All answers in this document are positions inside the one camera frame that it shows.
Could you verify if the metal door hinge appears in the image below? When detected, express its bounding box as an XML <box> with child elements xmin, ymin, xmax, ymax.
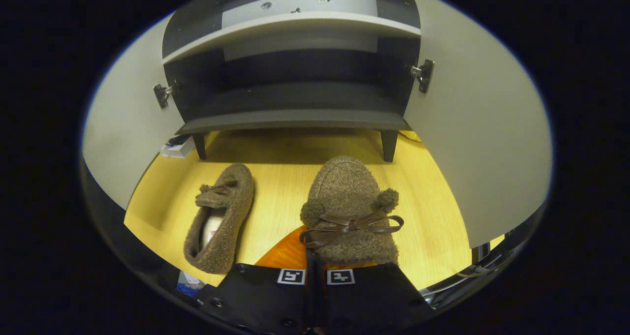
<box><xmin>410</xmin><ymin>59</ymin><xmax>435</xmax><ymax>94</ymax></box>
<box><xmin>153</xmin><ymin>82</ymin><xmax>178</xmax><ymax>109</ymax></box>

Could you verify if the white shoe cabinet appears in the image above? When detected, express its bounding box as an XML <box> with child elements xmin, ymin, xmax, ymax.
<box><xmin>161</xmin><ymin>0</ymin><xmax>424</xmax><ymax>163</ymax></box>

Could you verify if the grey metal frame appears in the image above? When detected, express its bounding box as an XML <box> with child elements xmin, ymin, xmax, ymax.
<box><xmin>421</xmin><ymin>229</ymin><xmax>522</xmax><ymax>308</ymax></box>

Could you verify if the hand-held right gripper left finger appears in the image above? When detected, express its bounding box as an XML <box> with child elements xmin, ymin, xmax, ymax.
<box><xmin>194</xmin><ymin>225</ymin><xmax>315</xmax><ymax>335</ymax></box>

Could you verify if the blue white paper packet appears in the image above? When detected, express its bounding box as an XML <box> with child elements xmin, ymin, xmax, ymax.
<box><xmin>176</xmin><ymin>270</ymin><xmax>207</xmax><ymax>296</ymax></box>

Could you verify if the small white box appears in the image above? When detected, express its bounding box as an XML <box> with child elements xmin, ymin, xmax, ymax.
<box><xmin>160</xmin><ymin>135</ymin><xmax>196</xmax><ymax>158</ymax></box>

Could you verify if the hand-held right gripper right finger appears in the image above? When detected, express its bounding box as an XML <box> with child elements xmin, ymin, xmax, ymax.
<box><xmin>315</xmin><ymin>261</ymin><xmax>436</xmax><ymax>335</ymax></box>

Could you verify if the brown fuzzy shoe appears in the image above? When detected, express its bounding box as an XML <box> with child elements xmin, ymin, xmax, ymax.
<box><xmin>183</xmin><ymin>163</ymin><xmax>255</xmax><ymax>275</ymax></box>
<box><xmin>299</xmin><ymin>155</ymin><xmax>405</xmax><ymax>269</ymax></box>

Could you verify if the white shoe cabinet door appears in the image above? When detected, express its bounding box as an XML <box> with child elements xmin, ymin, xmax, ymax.
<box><xmin>81</xmin><ymin>13</ymin><xmax>188</xmax><ymax>210</ymax></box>
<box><xmin>403</xmin><ymin>0</ymin><xmax>553</xmax><ymax>249</ymax></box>

